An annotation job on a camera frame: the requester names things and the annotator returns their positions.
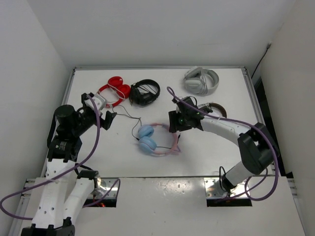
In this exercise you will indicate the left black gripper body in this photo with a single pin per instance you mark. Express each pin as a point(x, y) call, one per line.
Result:
point(85, 120)

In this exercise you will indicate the black headphones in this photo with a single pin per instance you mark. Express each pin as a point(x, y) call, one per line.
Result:
point(142, 96)

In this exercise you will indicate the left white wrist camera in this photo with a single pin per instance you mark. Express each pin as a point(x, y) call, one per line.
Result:
point(99, 101)

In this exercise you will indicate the red headphones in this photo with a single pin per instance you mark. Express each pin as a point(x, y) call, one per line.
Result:
point(121, 90)

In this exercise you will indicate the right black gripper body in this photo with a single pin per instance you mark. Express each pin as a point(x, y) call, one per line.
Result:
point(184, 117)

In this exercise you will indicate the metal base plate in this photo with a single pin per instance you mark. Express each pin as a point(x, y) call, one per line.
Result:
point(108, 188)
point(214, 191)

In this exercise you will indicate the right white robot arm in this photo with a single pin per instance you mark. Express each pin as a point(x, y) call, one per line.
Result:
point(256, 146)

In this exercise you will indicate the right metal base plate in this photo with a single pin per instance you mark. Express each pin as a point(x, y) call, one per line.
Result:
point(214, 191)

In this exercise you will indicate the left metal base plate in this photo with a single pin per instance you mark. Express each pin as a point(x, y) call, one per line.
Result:
point(108, 188)

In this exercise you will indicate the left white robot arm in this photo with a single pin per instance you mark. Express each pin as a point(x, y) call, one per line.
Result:
point(58, 211)

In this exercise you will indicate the brown silver headphones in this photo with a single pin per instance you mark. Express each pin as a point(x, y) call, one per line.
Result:
point(213, 109)

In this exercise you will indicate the white grey headphones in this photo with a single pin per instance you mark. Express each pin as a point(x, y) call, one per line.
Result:
point(201, 81)

